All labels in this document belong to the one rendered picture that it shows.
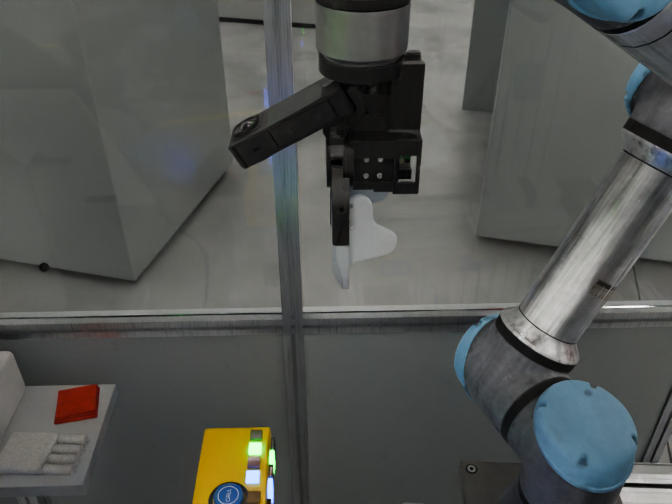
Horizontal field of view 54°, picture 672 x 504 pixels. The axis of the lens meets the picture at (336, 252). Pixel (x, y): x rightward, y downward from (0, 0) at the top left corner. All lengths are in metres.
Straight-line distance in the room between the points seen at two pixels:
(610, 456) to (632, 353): 0.74
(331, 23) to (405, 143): 0.12
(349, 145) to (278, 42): 0.49
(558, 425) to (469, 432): 0.81
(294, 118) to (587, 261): 0.43
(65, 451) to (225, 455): 0.42
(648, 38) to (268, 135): 0.29
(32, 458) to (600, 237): 1.02
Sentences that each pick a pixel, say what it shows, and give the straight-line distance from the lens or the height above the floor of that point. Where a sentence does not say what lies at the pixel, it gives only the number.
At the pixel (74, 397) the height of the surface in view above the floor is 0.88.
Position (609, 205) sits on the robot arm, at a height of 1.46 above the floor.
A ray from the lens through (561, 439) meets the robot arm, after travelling 0.80.
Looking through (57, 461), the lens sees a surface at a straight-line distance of 1.33.
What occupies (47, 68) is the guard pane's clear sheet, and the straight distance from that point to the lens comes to 1.14.
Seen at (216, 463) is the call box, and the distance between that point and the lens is 1.00.
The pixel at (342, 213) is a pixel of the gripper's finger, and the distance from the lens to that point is 0.57.
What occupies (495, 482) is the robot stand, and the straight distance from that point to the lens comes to 1.03.
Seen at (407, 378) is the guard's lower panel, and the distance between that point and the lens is 1.44.
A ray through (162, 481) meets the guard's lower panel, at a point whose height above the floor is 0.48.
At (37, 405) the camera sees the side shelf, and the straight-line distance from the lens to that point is 1.46.
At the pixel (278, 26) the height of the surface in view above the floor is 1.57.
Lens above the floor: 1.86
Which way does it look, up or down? 35 degrees down
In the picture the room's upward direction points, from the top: straight up
